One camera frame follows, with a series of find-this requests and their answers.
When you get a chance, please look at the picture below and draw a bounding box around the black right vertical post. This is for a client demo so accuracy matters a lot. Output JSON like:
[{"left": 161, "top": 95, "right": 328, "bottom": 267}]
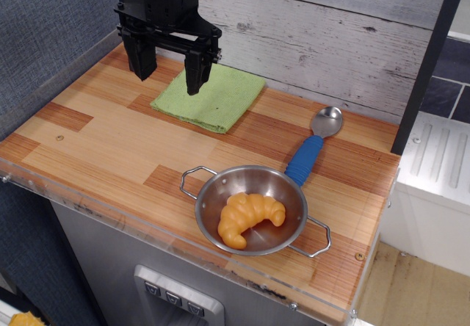
[{"left": 391, "top": 0, "right": 460, "bottom": 155}]

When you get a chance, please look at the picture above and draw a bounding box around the yellow toy at bottom left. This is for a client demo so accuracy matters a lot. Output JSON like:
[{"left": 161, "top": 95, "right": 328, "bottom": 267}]
[{"left": 8, "top": 312, "right": 46, "bottom": 326}]

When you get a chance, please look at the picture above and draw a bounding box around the white toy sink unit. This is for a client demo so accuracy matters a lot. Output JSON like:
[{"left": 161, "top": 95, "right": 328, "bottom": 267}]
[{"left": 380, "top": 112, "right": 469, "bottom": 275}]

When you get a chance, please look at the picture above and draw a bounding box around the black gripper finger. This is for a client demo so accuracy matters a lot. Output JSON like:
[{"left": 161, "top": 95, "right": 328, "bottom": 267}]
[
  {"left": 184, "top": 51, "right": 212, "bottom": 95},
  {"left": 122, "top": 32, "right": 157, "bottom": 81}
]

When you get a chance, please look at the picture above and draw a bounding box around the spoon with blue handle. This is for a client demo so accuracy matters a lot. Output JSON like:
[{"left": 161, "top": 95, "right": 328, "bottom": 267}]
[{"left": 284, "top": 106, "right": 343, "bottom": 186}]

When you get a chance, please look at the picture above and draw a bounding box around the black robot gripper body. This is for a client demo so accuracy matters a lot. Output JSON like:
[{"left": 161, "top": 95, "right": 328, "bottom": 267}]
[{"left": 115, "top": 0, "right": 222, "bottom": 62}]

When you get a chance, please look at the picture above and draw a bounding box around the clear acrylic edge guard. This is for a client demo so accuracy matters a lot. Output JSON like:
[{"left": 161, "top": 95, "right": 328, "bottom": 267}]
[{"left": 1, "top": 160, "right": 357, "bottom": 325}]

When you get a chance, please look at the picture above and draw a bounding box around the green folded cloth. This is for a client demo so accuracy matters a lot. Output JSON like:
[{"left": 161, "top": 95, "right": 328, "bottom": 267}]
[{"left": 151, "top": 64, "right": 265, "bottom": 134}]

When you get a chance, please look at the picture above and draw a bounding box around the orange plastic croissant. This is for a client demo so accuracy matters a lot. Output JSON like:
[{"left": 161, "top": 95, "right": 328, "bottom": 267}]
[{"left": 217, "top": 192, "right": 286, "bottom": 250}]

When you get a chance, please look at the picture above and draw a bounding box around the steel bowl with wire handles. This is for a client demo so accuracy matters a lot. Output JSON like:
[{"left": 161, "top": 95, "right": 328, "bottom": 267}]
[{"left": 180, "top": 165, "right": 331, "bottom": 258}]

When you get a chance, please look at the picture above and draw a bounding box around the grey dispenser button panel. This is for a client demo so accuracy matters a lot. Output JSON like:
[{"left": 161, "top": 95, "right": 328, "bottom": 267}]
[{"left": 134, "top": 264, "right": 225, "bottom": 325}]

